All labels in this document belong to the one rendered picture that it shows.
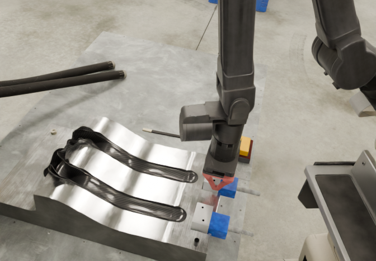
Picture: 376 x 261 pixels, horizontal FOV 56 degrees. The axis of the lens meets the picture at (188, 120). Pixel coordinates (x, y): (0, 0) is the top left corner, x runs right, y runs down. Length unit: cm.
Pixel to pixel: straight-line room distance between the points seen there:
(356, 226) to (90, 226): 52
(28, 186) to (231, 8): 62
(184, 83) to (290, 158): 114
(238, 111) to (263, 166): 152
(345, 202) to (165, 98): 70
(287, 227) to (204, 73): 96
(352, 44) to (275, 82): 218
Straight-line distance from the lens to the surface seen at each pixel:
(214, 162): 74
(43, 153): 97
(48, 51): 303
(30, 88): 112
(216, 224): 77
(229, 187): 83
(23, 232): 92
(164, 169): 88
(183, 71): 134
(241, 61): 60
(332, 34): 64
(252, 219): 190
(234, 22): 57
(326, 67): 68
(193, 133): 67
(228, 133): 69
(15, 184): 93
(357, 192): 75
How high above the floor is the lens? 156
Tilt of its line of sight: 42 degrees down
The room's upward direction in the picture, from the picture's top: 6 degrees clockwise
